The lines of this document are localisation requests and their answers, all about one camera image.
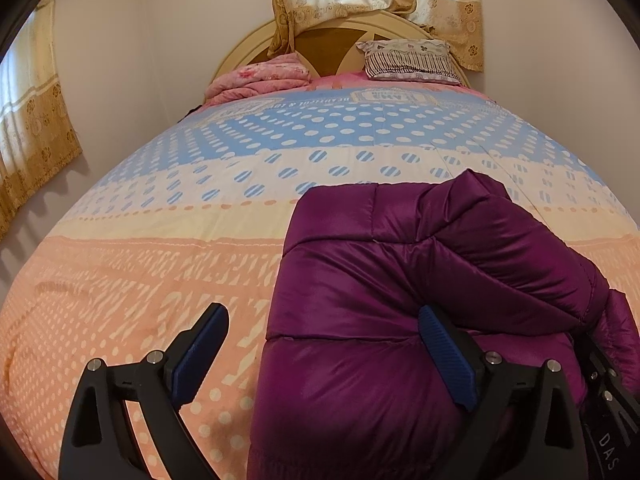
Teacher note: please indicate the bed with dotted sheet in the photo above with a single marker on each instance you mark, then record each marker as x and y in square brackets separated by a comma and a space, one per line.
[200, 185]

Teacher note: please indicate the folded pink blanket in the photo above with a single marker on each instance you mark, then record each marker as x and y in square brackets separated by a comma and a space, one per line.
[255, 77]

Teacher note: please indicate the purple hooded puffer jacket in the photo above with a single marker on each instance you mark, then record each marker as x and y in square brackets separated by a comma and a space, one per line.
[350, 310]

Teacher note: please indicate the cream wooden headboard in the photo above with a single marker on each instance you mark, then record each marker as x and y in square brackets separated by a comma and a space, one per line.
[320, 45]

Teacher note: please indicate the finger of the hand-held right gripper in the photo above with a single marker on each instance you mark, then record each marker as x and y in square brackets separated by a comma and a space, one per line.
[602, 365]

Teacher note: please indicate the striped floral pillow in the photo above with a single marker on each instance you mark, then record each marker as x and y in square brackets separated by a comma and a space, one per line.
[410, 62]

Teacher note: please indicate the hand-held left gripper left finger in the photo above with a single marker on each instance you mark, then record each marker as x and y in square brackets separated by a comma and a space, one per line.
[200, 352]

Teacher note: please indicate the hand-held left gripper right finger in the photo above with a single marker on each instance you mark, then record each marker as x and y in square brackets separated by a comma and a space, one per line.
[445, 355]

